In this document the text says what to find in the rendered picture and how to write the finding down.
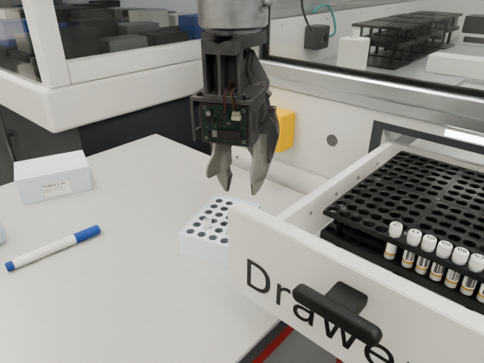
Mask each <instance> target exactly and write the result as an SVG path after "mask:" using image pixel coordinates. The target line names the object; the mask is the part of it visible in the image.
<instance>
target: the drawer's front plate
mask: <svg viewBox="0 0 484 363"><path fill-rule="evenodd" d="M247 259H250V260H252V261H253V262H255V263H256V264H258V265H259V266H260V267H262V268H263V269H264V270H265V272H266V273H267V274H268V276H269V281H270V288H269V291H268V292H267V293H260V292H258V291H256V290H255V289H253V288H252V287H249V286H248V285H247ZM228 266H229V282H230V285H231V287H232V288H234V289H235V290H237V291H239V292H240V293H241V294H243V295H245V296H246V297H247V298H249V299H250V300H252V301H254V302H255V303H256V304H258V305H260V306H261V307H262V308H264V309H265V310H267V311H269V312H270V313H271V314H273V315H274V316H276V317H277V318H278V319H280V320H281V321H283V322H285V323H286V324H287V325H289V326H291V327H292V328H294V329H295V330H296V331H298V332H300V333H301V334H302V335H304V336H306V337H307V338H309V339H310V340H311V341H313V342H315V343H316V344H317V345H319V346H321V347H322V348H324V349H325V350H326V351H328V352H330V353H331V354H332V355H334V356H335V357H337V358H339V359H340V360H341V361H343V362H345V363H369V362H368V361H367V359H366V357H365V355H364V348H365V346H366V344H364V343H363V342H361V341H360V340H358V339H355V341H354V342H353V344H352V345H351V346H350V347H349V349H346V348H344V347H343V344H342V339H341V329H340V328H338V330H337V331H336V332H335V334H334V335H333V338H332V339H330V338H329V337H327V335H326V328H325V323H324V318H322V317H320V316H319V315H318V314H316V313H314V319H313V327H312V326H310V325H309V324H308V322H309V321H308V322H305V321H302V320H300V319H299V318H298V317H297V316H296V315H295V314H294V312H293V307H294V305H301V304H300V303H298V302H296V301H295V300H294V298H293V296H292V291H293V289H294V288H295V287H296V286H297V285H299V284H306V285H307V286H309V287H311V288H312V289H314V290H316V291H317V292H319V293H321V294H322V295H325V294H326V293H327V292H328V291H329V290H330V289H331V288H332V287H333V286H334V285H335V284H336V283H337V282H338V281H341V282H343V283H345V284H347V285H349V286H351V287H353V288H354V289H356V290H359V291H360V292H362V293H364V294H366V295H367V297H368V300H367V305H366V306H365V308H364V309H363V310H362V312H361V313H360V314H359V315H360V316H361V317H363V318H364V319H366V320H368V321H369V322H371V323H373V324H375V325H376V326H378V327H379V328H380V330H381V331H382V339H381V341H380V342H379V344H380V345H382V346H384V347H385V348H386V349H387V350H388V351H389V352H390V353H391V354H392V356H393V359H394V363H407V362H409V363H484V316H482V315H480V314H478V313H475V312H473V311H471V310H469V309H467V308H465V307H463V306H461V305H458V304H457V303H455V302H452V301H451V300H448V299H446V298H444V297H442V296H440V295H438V294H436V293H434V292H432V291H430V290H427V289H425V288H423V287H421V286H419V285H417V284H415V283H412V282H410V281H408V280H407V279H404V278H402V277H400V276H398V275H396V274H393V273H392V272H389V271H388V270H386V269H383V268H381V267H379V266H377V265H375V264H373V263H371V262H369V261H367V260H364V259H362V258H360V257H358V256H356V255H354V254H352V253H349V252H348V251H345V250H343V249H342V248H339V247H338V246H335V245H333V244H331V243H329V242H327V241H325V240H323V239H321V238H318V237H316V236H314V235H312V234H310V233H308V232H306V231H304V230H301V229H299V228H297V227H295V226H293V225H291V224H289V223H287V222H285V221H283V220H280V219H279V218H276V217H275V216H273V215H270V214H268V213H266V212H264V211H262V210H260V209H258V208H256V207H253V206H251V205H249V204H247V203H245V202H242V201H240V202H238V203H236V204H234V205H233V206H231V207H229V208H228ZM277 283H278V284H280V285H281V288H283V287H285V288H287V289H289V290H290V291H291V293H290V294H289V293H288V292H286V291H281V295H280V305H278V304H276V300H277ZM251 284H252V285H253V286H255V287H257V288H259V289H261V290H262V289H264V288H265V285H266V280H265V276H264V274H263V273H262V271H261V270H260V269H258V268H257V267H255V266H254V265H251ZM301 306H303V305H301ZM303 307H304V308H305V306H303ZM306 309H308V308H306ZM308 310H309V309H308Z"/></svg>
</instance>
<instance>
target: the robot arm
mask: <svg viewBox="0 0 484 363"><path fill-rule="evenodd" d="M273 4H274V0H197V13H198V25H199V26H200V27H201V28H203V30H202V31H201V33H202V39H201V51H202V74H203V86H204V87H203V88H202V89H200V90H199V91H197V92H196V93H194V94H193V95H191V96H190V97H189V98H190V107H191V116H192V134H193V141H196V140H197V139H198V138H199V137H200V136H202V140H203V142H206V143H210V145H211V157H210V160H209V161H208V163H207V166H206V177H207V178H211V177H213V176H215V175H216V176H217V178H218V181H219V182H220V184H221V186H222V187H223V189H224V190H225V191H227V192H228V191H229V189H230V183H231V179H232V176H233V174H232V172H231V170H230V164H231V162H232V158H231V155H230V150H231V147H232V146H233V145H235V146H242V147H247V149H248V151H249V153H250V154H251V157H252V162H251V169H250V182H251V193H252V195H256V193H257V192H258V191H259V190H260V189H261V186H262V184H263V183H264V180H265V178H266V175H267V172H268V170H269V167H270V163H271V161H272V158H273V155H274V152H275V148H276V146H277V142H278V140H279V120H278V118H277V113H276V110H277V106H271V104H270V101H269V98H270V96H271V95H272V93H271V92H270V90H269V83H270V81H269V79H268V77H267V75H266V73H265V71H264V69H263V67H262V65H261V63H260V61H259V59H258V57H257V55H256V53H255V51H254V50H252V49H251V47H255V46H260V45H263V44H265V43H266V29H264V28H263V27H266V26H267V25H268V13H269V9H268V6H273ZM197 106H198V114H199V124H200V126H199V127H197V128H196V122H195V113H194V108H196V107H197Z"/></svg>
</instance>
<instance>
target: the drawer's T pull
mask: <svg viewBox="0 0 484 363"><path fill-rule="evenodd" d="M292 296H293V298H294V300H295V301H296V302H298V303H300V304H301V305H303V306H305V307H306V308H308V309H309V310H311V311H313V312H314V313H316V314H318V315H319V316H320V317H322V318H324V319H326V320H327V321H329V322H330V323H332V324H334V325H335V326H337V327H339V328H340V329H342V330H343V331H345V332H347V333H348V334H350V335H352V336H353V337H354V338H356V339H358V340H360V341H361V342H363V343H364V344H366V345H368V346H376V345H378V344H379V342H380V341H381V339H382V331H381V330H380V328H379V327H378V326H376V325H375V324H373V323H371V322H369V321H368V320H366V319H364V318H363V317H361V316H360V315H359V314H360V313H361V312H362V310H363V309H364V308H365V306H366V305H367V300H368V297H367V295H366V294H364V293H362V292H360V291H359V290H356V289H354V288H353V287H351V286H349V285H347V284H345V283H343V282H341V281H338V282H337V283H336V284H335V285H334V286H333V287H332V288H331V289H330V290H329V291H328V292H327V293H326V294H325V295H322V294H321V293H319V292H317V291H316V290H314V289H312V288H311V287H309V286H307V285H306V284H299V285H297V286H296V287H295V288H294V289H293V291H292Z"/></svg>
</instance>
